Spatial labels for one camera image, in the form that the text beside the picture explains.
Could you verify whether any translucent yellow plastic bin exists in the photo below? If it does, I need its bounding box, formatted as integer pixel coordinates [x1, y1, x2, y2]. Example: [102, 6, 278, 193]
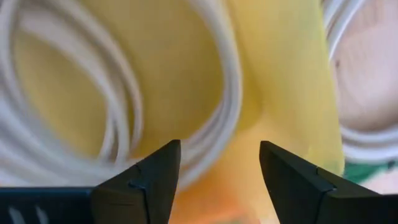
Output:
[0, 0, 346, 224]

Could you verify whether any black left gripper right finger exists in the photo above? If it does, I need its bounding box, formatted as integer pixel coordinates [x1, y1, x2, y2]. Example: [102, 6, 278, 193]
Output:
[259, 140, 398, 224]

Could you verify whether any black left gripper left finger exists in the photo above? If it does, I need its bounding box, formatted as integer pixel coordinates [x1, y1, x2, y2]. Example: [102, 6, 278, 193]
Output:
[91, 139, 182, 224]

